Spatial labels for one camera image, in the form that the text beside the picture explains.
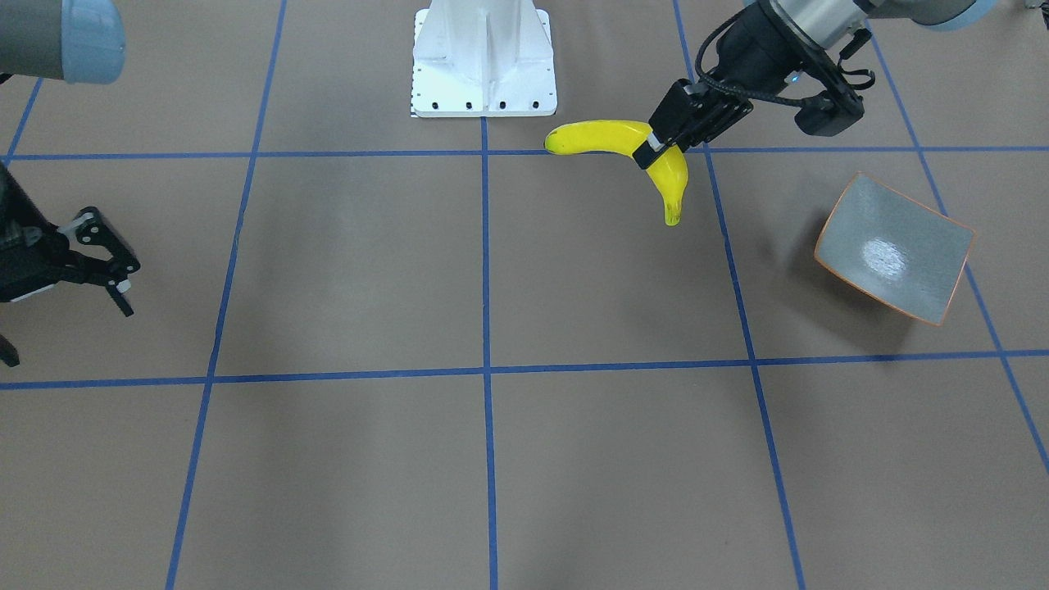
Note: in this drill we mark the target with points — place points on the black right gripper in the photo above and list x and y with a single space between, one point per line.
18 275

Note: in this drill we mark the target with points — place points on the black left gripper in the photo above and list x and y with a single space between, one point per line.
750 47

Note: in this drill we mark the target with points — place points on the yellow banana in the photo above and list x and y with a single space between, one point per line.
665 165

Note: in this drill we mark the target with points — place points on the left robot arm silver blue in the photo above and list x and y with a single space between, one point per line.
839 26

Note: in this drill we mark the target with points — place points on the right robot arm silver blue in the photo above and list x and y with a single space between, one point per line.
78 42

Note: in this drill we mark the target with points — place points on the grey square plate orange rim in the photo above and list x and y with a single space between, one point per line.
894 249

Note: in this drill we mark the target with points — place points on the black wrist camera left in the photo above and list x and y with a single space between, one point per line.
831 111

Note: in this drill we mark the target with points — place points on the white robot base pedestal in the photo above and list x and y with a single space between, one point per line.
483 59

